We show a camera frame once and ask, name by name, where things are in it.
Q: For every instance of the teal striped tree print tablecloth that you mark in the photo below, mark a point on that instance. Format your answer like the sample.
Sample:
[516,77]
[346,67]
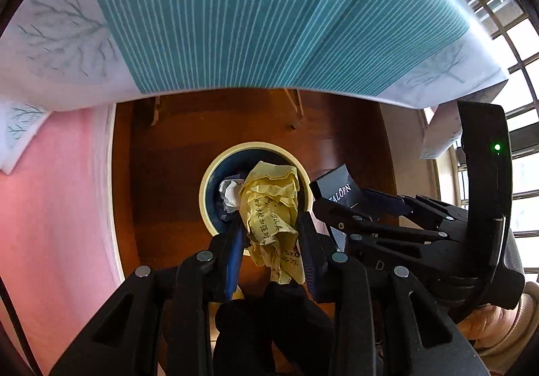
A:
[252,14]

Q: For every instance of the yellow printed bag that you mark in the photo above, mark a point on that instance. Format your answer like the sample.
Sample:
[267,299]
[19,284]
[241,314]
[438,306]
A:
[269,207]

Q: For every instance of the window with metal bars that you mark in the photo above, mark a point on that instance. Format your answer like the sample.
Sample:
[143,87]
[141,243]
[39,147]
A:
[526,43]

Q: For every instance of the crumpled white paper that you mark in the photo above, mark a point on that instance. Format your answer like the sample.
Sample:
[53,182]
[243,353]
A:
[229,193]

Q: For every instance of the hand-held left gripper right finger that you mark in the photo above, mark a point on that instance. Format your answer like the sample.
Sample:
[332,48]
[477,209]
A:
[309,266]

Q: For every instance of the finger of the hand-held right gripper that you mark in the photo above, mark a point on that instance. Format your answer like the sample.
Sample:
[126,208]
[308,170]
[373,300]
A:
[362,224]
[387,201]

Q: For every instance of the person's right hand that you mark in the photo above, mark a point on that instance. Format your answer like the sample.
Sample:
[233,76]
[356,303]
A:
[484,325]

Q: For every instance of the pink bed sheet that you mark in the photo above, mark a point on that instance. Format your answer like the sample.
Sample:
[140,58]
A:
[54,233]

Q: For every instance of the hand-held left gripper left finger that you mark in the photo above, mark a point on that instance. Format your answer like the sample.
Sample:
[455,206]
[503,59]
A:
[233,262]

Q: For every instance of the dark navy box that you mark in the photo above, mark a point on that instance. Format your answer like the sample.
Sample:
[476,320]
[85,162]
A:
[337,190]

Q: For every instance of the round cream rimmed trash bin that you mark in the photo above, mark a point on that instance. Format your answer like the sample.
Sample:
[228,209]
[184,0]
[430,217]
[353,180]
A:
[229,165]

